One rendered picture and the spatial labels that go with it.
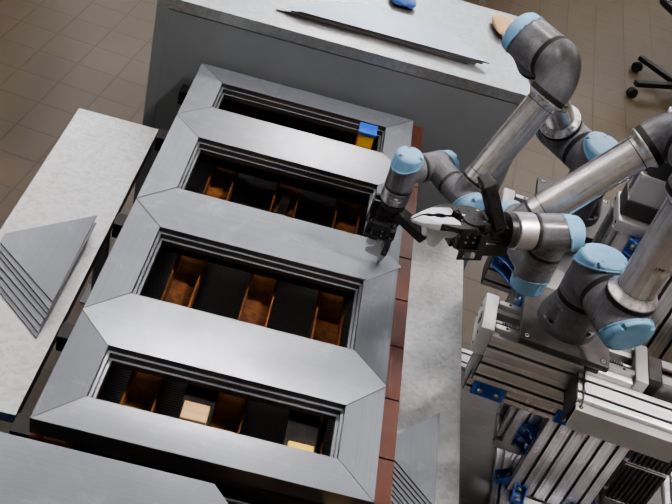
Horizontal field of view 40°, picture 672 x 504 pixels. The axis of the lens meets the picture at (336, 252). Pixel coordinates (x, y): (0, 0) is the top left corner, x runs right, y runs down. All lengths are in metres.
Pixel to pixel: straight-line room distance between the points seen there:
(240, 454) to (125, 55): 3.16
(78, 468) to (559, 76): 1.38
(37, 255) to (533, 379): 1.30
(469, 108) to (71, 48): 2.34
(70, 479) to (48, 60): 3.08
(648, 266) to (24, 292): 1.47
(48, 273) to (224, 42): 1.13
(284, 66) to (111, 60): 1.77
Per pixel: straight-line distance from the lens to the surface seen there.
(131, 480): 1.98
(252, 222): 2.57
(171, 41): 3.25
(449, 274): 2.91
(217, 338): 2.24
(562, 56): 2.29
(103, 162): 2.88
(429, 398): 2.52
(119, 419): 2.05
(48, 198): 2.73
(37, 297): 2.40
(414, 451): 2.34
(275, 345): 2.25
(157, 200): 2.59
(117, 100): 4.53
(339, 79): 3.19
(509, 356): 2.35
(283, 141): 2.91
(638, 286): 2.07
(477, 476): 3.04
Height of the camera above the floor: 2.48
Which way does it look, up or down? 39 degrees down
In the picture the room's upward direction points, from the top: 17 degrees clockwise
